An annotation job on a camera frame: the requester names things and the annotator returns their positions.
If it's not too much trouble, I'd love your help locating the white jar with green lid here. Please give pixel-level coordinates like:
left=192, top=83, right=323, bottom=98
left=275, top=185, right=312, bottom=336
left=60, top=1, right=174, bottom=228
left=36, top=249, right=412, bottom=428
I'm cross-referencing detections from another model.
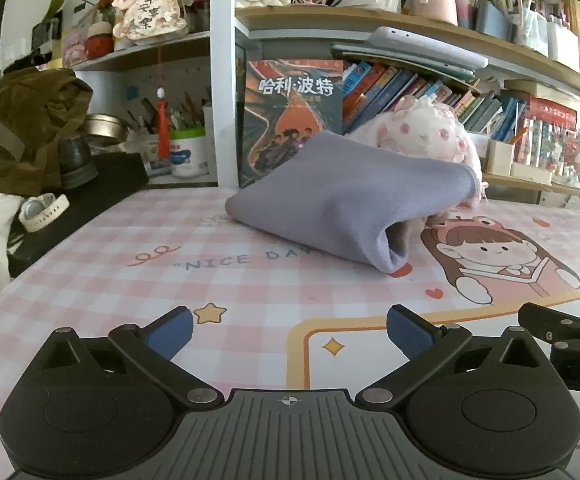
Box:
left=170, top=127, right=208, bottom=179

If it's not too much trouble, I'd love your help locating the small wooden box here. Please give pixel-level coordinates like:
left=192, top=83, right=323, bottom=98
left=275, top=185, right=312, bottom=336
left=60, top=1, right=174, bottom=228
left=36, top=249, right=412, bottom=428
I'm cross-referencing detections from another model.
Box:
left=487, top=139, right=515, bottom=177

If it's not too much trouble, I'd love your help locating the olive green jacket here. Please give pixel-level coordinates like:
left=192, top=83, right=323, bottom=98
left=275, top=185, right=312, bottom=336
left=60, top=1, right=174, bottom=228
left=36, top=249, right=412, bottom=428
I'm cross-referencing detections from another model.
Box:
left=0, top=66, right=94, bottom=196

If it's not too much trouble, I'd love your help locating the white shelf unit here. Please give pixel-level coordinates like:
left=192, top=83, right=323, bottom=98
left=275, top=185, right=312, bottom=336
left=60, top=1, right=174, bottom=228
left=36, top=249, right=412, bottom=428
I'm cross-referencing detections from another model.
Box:
left=210, top=0, right=580, bottom=211

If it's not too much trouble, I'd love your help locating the red hanging tassel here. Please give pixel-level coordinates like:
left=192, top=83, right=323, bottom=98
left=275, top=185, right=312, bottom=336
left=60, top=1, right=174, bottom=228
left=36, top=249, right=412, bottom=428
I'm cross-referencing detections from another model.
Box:
left=156, top=87, right=171, bottom=159

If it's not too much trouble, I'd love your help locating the white storage box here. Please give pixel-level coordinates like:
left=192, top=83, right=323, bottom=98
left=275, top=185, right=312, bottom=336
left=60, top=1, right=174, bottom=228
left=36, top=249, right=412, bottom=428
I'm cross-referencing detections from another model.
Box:
left=547, top=20, right=580, bottom=73

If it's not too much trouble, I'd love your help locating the dark round pot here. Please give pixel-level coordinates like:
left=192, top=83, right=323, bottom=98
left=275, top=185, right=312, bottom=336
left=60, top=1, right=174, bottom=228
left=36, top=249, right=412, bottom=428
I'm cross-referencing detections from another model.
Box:
left=59, top=137, right=94, bottom=188

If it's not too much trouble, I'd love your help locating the purple and beige sweater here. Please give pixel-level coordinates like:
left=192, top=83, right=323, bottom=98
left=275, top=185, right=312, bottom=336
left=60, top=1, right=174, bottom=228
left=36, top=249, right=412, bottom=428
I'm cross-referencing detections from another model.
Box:
left=225, top=131, right=476, bottom=275

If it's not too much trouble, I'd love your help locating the paper bunny decoration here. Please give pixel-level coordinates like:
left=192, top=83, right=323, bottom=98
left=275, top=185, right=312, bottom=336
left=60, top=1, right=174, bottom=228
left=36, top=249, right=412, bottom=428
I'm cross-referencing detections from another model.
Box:
left=111, top=0, right=191, bottom=41

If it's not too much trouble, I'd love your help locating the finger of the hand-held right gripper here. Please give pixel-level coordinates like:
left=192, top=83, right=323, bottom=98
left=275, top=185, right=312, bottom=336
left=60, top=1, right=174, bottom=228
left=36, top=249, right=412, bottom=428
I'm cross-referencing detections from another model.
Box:
left=518, top=302, right=580, bottom=345

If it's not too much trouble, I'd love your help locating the pink spotted plush toy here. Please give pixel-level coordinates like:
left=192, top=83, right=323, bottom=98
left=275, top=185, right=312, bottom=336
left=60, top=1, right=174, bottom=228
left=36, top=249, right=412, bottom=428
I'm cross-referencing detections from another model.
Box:
left=347, top=95, right=488, bottom=211

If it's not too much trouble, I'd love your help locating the black digital piano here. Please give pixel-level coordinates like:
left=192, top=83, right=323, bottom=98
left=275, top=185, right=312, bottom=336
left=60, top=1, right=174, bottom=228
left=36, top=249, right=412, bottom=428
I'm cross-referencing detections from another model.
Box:
left=7, top=152, right=149, bottom=278

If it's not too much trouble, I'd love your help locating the grey tablet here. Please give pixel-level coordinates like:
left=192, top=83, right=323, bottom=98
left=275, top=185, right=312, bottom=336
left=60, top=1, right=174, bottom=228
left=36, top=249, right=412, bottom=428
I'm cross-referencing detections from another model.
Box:
left=331, top=26, right=489, bottom=81

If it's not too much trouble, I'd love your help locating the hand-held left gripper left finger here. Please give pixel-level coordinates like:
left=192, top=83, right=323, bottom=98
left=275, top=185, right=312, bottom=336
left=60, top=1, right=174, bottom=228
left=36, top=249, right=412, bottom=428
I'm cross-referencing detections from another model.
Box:
left=35, top=306, right=224, bottom=411

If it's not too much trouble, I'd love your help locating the red boxed book set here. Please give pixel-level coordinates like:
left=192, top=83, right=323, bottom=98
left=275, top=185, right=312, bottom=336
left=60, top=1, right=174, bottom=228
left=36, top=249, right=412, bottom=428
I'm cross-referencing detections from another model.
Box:
left=517, top=97, right=578, bottom=171

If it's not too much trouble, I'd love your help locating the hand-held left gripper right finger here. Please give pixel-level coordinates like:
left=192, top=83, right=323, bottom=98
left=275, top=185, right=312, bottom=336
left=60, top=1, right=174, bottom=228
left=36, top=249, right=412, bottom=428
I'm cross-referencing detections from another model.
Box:
left=355, top=304, right=545, bottom=411

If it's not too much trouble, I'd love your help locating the pen holder with pens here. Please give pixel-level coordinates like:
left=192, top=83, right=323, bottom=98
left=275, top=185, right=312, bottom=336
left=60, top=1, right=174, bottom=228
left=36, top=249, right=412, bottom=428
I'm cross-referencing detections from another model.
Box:
left=127, top=92, right=211, bottom=147

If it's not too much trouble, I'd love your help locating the white wrist watch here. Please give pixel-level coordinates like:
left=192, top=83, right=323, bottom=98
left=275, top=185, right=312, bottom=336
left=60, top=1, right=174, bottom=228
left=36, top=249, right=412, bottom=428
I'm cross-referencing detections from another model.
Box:
left=18, top=193, right=70, bottom=233

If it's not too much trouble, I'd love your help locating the row of colourful books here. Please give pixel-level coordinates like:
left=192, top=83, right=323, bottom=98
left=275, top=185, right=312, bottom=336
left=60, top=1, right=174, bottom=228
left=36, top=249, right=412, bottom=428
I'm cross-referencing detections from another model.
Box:
left=342, top=61, right=525, bottom=143

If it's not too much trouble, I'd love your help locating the round metal tin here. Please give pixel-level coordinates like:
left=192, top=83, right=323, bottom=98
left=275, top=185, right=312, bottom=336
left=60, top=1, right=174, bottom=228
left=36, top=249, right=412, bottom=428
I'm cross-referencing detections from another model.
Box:
left=84, top=114, right=128, bottom=141

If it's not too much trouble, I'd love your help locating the dark illustrated book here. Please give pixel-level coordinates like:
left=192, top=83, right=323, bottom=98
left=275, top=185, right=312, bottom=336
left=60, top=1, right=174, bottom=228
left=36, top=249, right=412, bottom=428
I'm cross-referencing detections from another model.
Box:
left=237, top=59, right=345, bottom=188

